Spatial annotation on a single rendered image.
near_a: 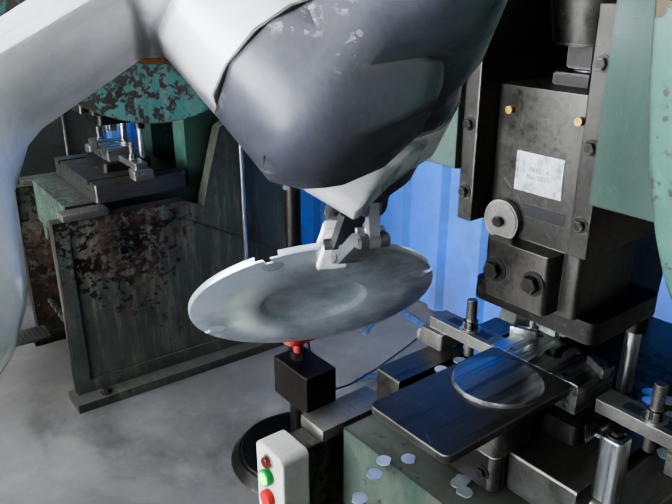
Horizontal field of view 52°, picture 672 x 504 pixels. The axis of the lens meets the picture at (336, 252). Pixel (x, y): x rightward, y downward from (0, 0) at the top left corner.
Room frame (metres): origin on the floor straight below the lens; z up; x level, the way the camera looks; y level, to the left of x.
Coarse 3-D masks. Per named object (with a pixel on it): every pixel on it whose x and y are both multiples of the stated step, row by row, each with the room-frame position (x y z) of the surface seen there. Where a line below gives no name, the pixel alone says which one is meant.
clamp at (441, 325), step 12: (468, 300) 1.01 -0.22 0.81; (444, 312) 1.08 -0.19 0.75; (468, 312) 1.01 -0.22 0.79; (432, 324) 1.06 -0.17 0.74; (444, 324) 1.04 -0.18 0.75; (456, 324) 1.03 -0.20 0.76; (468, 324) 1.01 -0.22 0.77; (420, 336) 1.07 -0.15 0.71; (432, 336) 1.04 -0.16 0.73; (444, 336) 1.03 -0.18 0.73; (456, 336) 1.01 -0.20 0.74; (468, 336) 0.99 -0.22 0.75; (480, 336) 0.99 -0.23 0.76; (492, 336) 0.99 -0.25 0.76; (444, 348) 1.03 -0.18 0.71; (468, 348) 1.01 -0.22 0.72; (480, 348) 0.97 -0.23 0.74
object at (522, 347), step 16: (512, 336) 0.94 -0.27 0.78; (544, 336) 0.94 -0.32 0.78; (512, 352) 0.89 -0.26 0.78; (528, 352) 0.89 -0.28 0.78; (544, 352) 0.90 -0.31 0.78; (560, 352) 0.91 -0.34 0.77; (576, 352) 0.89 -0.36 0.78; (544, 368) 0.85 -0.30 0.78; (560, 368) 0.85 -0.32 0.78; (576, 368) 0.85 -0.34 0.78; (592, 368) 0.85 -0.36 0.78; (576, 384) 0.81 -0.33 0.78; (592, 384) 0.82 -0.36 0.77; (608, 384) 0.85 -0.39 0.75; (560, 400) 0.82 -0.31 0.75; (576, 400) 0.80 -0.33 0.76; (592, 400) 0.83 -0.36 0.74
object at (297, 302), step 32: (288, 256) 0.64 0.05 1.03; (384, 256) 0.68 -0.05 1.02; (416, 256) 0.69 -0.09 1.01; (224, 288) 0.67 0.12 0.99; (256, 288) 0.68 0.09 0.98; (288, 288) 0.71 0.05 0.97; (320, 288) 0.73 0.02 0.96; (352, 288) 0.74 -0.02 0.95; (384, 288) 0.74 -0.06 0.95; (416, 288) 0.76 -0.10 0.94; (192, 320) 0.72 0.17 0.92; (224, 320) 0.73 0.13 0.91; (256, 320) 0.75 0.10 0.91; (288, 320) 0.77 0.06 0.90; (320, 320) 0.79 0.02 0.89; (352, 320) 0.81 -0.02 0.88
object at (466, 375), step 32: (480, 352) 0.89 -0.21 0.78; (416, 384) 0.81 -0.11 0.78; (448, 384) 0.81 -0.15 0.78; (480, 384) 0.80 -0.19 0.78; (512, 384) 0.80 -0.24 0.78; (544, 384) 0.81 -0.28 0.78; (384, 416) 0.74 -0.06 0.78; (416, 416) 0.73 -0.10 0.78; (448, 416) 0.73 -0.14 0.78; (480, 416) 0.73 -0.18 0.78; (512, 416) 0.73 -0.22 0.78; (448, 448) 0.67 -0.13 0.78; (480, 448) 0.76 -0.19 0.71; (512, 448) 0.76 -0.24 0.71; (480, 480) 0.76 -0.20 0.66
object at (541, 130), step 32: (512, 96) 0.88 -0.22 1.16; (544, 96) 0.84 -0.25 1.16; (576, 96) 0.81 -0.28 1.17; (512, 128) 0.88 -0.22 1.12; (544, 128) 0.84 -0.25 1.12; (576, 128) 0.80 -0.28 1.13; (512, 160) 0.87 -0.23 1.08; (544, 160) 0.83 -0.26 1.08; (576, 160) 0.80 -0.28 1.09; (512, 192) 0.87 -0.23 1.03; (544, 192) 0.83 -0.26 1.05; (512, 224) 0.85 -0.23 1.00; (544, 224) 0.83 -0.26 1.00; (512, 256) 0.82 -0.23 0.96; (544, 256) 0.79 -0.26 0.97; (608, 256) 0.82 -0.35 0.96; (512, 288) 0.82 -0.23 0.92; (544, 288) 0.78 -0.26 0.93; (576, 288) 0.78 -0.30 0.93; (608, 288) 0.82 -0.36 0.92
